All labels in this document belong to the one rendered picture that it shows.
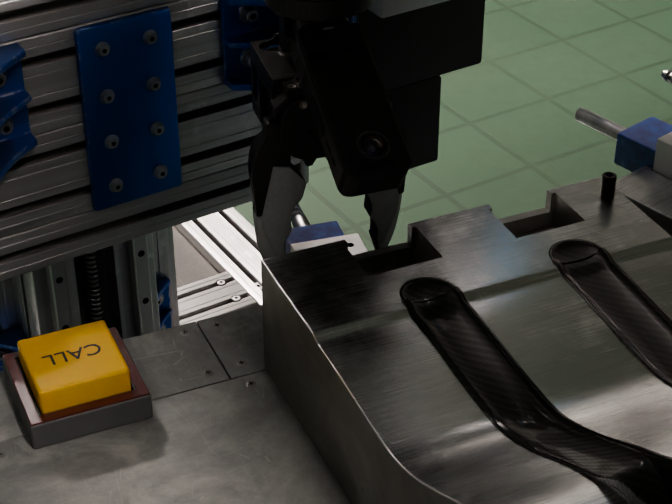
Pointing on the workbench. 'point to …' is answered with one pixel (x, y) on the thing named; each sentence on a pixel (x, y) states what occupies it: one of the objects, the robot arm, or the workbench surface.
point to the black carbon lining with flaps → (593, 448)
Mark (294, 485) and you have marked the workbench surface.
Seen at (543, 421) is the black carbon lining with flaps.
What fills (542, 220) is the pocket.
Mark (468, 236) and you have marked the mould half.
